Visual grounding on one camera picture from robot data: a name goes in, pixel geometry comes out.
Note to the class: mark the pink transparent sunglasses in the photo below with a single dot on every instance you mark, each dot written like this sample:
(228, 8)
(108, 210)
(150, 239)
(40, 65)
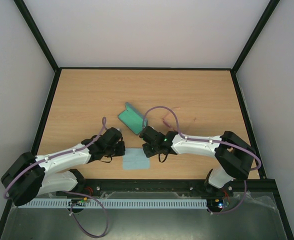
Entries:
(169, 121)

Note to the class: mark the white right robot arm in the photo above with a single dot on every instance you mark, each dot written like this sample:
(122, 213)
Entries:
(234, 155)

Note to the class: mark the light blue slotted cable duct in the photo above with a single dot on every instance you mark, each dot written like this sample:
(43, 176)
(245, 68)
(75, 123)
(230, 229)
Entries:
(43, 203)

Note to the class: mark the left controller board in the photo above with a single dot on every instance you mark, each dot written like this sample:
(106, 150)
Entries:
(80, 202)

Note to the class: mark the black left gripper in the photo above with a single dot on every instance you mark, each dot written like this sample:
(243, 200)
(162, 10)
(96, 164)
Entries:
(121, 150)

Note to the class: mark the light blue cleaning cloth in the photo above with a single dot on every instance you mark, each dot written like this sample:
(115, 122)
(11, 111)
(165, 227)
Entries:
(135, 159)

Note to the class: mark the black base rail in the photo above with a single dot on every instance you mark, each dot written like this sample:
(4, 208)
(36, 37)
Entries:
(183, 187)

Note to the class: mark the right controller board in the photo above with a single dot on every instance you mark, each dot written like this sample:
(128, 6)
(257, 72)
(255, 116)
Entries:
(218, 203)

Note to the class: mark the grey green glasses case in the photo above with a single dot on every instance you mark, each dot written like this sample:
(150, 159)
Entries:
(133, 119)

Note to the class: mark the black frame post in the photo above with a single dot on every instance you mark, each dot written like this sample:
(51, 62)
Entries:
(264, 18)
(28, 18)

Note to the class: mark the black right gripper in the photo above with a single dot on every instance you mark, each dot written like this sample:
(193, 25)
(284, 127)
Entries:
(147, 149)

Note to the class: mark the black frame post right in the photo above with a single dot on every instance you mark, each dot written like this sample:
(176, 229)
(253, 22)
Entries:
(264, 18)

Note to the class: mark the controller board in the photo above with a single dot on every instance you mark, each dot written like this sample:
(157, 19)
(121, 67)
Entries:
(218, 203)
(80, 202)

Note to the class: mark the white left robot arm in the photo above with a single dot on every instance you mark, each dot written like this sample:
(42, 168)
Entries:
(34, 175)

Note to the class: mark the black frame post left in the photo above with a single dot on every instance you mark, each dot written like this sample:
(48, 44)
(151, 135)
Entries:
(28, 18)

